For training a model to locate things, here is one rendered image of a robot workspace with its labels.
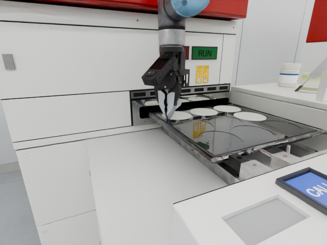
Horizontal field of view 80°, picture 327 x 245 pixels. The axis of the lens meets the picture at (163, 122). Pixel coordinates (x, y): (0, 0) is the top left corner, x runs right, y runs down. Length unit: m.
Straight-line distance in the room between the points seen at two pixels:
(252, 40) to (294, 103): 2.48
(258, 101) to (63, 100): 0.68
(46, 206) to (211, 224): 0.71
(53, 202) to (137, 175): 0.42
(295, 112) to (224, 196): 0.56
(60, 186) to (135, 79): 0.45
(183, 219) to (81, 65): 0.56
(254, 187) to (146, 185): 0.27
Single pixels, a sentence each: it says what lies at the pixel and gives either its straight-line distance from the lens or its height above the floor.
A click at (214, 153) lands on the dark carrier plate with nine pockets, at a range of 0.41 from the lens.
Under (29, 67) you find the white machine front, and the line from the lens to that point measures 0.67.
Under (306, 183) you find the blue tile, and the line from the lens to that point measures 0.25.
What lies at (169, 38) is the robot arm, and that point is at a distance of 0.56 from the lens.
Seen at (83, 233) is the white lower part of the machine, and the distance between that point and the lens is 0.94.
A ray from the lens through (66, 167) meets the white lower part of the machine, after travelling 0.75.
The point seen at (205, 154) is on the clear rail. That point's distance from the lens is 0.40.
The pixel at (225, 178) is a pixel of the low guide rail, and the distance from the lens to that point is 0.47.
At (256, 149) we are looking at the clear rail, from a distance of 0.46.
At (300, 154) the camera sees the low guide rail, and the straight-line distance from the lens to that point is 0.67.
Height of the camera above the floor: 1.09
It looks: 19 degrees down
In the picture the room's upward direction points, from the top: straight up
